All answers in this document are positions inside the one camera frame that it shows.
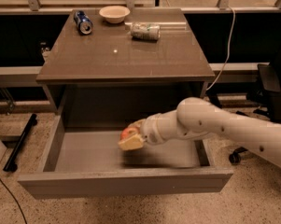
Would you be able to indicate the black bar on floor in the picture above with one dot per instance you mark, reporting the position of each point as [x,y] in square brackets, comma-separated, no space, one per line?
[11,165]

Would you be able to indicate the grey open top drawer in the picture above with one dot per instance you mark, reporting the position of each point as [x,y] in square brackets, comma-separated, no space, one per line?
[81,162]

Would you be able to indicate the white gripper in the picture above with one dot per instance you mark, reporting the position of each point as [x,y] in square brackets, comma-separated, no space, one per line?
[150,129]

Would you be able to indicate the grey cabinet counter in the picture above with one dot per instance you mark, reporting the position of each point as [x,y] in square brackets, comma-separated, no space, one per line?
[109,54]

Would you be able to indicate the white bowl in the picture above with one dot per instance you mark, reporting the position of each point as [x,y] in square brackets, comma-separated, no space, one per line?
[114,14]

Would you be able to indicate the green white soda can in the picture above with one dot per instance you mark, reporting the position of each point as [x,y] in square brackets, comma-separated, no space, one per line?
[145,31]

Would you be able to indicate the black office chair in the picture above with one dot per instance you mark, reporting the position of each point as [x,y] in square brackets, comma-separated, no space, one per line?
[267,89]

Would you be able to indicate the blue soda can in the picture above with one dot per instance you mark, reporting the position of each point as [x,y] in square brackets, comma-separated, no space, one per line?
[84,24]

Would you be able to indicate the red apple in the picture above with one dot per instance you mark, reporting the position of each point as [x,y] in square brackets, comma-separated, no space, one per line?
[127,132]

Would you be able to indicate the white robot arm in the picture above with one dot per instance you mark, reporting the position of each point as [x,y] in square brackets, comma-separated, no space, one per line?
[194,119]

